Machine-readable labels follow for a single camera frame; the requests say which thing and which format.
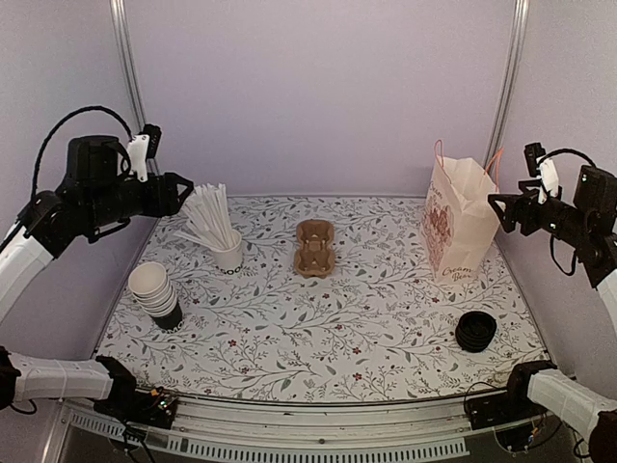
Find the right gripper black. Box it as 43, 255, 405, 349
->
489, 179, 593, 246

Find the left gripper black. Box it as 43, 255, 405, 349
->
85, 170, 194, 229

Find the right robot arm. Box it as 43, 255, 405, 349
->
489, 157, 616, 462

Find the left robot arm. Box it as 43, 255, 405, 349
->
1, 135, 194, 419

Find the paper takeout bag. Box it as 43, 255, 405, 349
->
420, 140, 499, 285

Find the bundle of wrapped straws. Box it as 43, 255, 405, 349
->
176, 183, 241, 252

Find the white cup holding straws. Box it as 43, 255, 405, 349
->
210, 230, 243, 275

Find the stack of paper cups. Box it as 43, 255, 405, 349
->
128, 261, 183, 331

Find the stack of black lids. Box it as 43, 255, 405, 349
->
455, 311, 497, 353

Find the brown cardboard cup carrier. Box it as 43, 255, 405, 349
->
294, 220, 335, 279

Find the floral table mat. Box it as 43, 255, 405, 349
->
98, 198, 549, 403

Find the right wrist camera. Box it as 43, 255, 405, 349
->
523, 143, 561, 204

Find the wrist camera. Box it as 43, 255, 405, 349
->
523, 143, 561, 204
126, 123, 162, 182

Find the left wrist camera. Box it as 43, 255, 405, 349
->
126, 123, 162, 182

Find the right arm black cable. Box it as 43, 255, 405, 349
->
534, 148, 599, 277

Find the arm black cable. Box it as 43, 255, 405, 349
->
31, 105, 134, 204
534, 148, 599, 277

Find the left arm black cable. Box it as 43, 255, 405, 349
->
31, 105, 134, 204

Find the right aluminium frame post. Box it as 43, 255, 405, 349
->
484, 0, 530, 167

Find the aluminium frame post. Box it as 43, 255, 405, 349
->
108, 0, 160, 175
484, 0, 530, 167

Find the left aluminium frame post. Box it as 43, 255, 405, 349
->
108, 0, 160, 175

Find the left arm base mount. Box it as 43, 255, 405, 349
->
94, 387, 178, 429

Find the front aluminium rail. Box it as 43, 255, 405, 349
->
40, 380, 604, 463

